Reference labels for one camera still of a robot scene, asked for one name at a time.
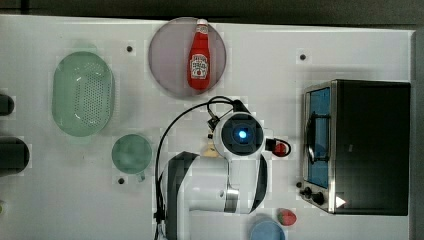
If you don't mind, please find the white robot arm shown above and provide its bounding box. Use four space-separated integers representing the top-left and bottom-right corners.
159 112 268 240

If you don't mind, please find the black toaster oven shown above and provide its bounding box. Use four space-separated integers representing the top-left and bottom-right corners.
297 79 411 216

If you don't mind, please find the red ketchup bottle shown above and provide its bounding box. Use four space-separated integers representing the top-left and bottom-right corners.
187 19 210 90

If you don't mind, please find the red apple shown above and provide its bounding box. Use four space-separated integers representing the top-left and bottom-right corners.
272 142 289 157

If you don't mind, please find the pale pink round plate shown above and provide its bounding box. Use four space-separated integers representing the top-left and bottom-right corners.
148 17 227 98

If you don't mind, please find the green cup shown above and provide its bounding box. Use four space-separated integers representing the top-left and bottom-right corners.
111 134 153 182

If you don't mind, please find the blue cup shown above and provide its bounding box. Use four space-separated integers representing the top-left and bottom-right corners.
249 215 286 240

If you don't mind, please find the red strawberry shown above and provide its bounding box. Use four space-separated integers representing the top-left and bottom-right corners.
277 208 297 226

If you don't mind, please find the green perforated colander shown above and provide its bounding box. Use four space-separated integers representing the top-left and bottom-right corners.
52 51 114 137

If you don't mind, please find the black cylinder lower left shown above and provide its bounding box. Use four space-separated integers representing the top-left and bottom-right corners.
0 137 30 177

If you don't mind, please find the black cylinder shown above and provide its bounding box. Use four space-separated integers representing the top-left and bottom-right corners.
0 94 15 116
0 137 30 177

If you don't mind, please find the black cylinder upper left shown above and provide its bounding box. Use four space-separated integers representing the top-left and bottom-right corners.
0 94 15 116

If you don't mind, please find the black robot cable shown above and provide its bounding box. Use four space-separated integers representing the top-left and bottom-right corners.
153 95 249 240

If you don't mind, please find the small black camera box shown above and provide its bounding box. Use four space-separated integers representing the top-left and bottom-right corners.
265 138 292 157

